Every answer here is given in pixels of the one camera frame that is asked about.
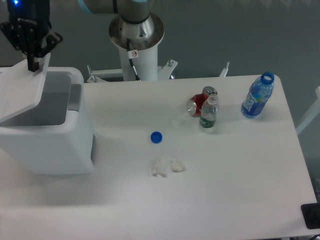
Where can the crumpled white tissue right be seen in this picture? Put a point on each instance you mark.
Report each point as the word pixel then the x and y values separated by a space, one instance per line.
pixel 177 166

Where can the crushed red soda can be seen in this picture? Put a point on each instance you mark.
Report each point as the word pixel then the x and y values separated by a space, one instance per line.
pixel 194 104

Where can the crumpled white tissue left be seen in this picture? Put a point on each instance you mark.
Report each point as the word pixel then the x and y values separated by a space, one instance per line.
pixel 158 167

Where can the small clear green-label bottle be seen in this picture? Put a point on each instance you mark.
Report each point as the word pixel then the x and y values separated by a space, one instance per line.
pixel 209 109

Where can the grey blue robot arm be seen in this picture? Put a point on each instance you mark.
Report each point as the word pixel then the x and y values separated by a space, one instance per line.
pixel 137 28

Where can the white trash can body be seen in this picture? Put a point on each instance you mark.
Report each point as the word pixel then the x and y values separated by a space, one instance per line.
pixel 57 136

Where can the white furniture leg right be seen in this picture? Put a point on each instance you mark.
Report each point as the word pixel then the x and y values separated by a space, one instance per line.
pixel 312 112

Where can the crumpled white tissue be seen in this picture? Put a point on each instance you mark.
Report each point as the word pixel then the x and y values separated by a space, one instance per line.
pixel 158 167
pixel 177 166

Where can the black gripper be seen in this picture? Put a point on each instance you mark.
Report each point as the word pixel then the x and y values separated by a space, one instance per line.
pixel 35 14

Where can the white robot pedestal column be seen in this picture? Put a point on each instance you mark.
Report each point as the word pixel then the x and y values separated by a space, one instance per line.
pixel 145 63

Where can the black device at edge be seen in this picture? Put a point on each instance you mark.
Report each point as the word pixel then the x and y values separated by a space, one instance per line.
pixel 311 215

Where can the blue plastic drink bottle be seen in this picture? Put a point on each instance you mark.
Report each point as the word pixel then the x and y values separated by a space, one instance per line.
pixel 259 93

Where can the white metal base frame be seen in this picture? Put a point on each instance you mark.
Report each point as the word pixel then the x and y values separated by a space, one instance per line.
pixel 100 76

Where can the blue bottle cap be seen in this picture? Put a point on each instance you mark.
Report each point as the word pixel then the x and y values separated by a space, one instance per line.
pixel 156 137

